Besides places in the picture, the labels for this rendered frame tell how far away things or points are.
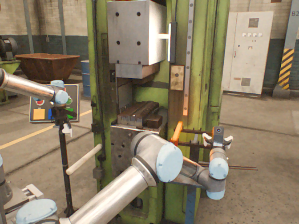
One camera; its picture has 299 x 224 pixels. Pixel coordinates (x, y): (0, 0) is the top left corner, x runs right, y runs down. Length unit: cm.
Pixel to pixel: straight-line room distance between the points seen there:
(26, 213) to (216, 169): 69
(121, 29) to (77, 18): 830
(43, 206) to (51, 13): 1027
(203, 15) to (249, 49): 513
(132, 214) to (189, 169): 114
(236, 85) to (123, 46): 546
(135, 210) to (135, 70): 116
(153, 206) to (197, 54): 119
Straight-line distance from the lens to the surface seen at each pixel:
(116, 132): 182
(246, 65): 683
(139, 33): 167
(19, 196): 138
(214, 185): 111
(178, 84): 174
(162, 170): 76
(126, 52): 171
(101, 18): 195
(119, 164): 192
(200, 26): 172
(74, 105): 187
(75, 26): 1007
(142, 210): 215
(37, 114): 191
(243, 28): 681
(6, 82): 124
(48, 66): 801
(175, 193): 214
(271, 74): 747
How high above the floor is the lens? 157
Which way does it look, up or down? 18 degrees down
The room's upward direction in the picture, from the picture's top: 1 degrees clockwise
